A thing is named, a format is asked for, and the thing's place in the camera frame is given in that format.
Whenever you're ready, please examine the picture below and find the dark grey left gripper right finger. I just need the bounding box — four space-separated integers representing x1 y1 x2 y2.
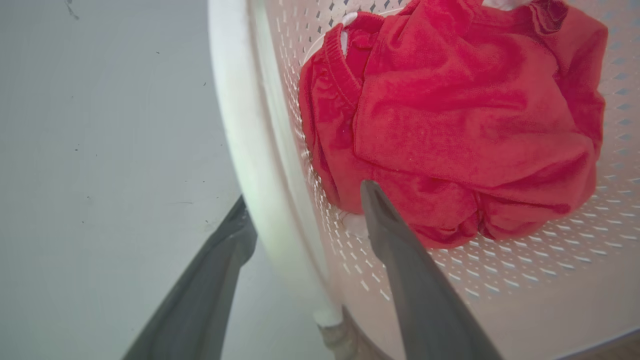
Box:
360 179 505 360

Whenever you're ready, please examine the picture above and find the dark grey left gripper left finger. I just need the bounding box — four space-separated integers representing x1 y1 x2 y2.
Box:
121 195 259 360

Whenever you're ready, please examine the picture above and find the white perforated laundry basket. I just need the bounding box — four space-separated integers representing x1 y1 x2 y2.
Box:
207 0 640 360

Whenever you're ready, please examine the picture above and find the red garment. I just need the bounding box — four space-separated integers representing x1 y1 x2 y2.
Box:
298 0 609 250

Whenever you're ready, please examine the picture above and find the white garment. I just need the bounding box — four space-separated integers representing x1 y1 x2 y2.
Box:
481 0 533 12

